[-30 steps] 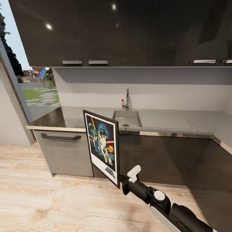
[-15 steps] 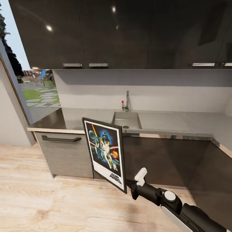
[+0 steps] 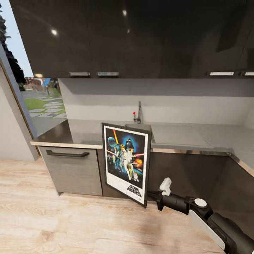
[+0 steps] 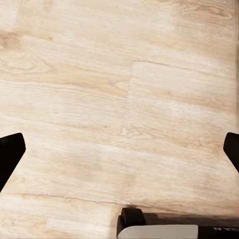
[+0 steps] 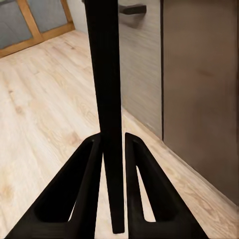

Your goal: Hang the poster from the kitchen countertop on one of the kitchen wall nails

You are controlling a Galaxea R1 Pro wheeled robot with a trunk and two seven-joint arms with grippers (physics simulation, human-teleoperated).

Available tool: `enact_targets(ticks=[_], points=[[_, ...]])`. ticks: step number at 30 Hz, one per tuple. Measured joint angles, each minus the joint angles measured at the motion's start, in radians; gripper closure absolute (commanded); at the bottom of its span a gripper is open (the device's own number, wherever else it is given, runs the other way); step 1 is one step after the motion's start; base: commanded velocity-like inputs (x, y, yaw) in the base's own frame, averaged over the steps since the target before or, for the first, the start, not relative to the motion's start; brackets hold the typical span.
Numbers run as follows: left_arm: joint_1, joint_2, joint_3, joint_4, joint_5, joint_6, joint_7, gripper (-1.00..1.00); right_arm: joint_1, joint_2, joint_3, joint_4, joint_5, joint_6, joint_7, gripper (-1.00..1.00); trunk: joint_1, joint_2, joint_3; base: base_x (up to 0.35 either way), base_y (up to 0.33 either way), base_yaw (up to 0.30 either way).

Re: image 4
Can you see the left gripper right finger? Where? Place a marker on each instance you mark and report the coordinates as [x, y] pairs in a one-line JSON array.
[[231, 148]]

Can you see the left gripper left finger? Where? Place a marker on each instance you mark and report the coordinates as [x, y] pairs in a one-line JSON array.
[[12, 148]]

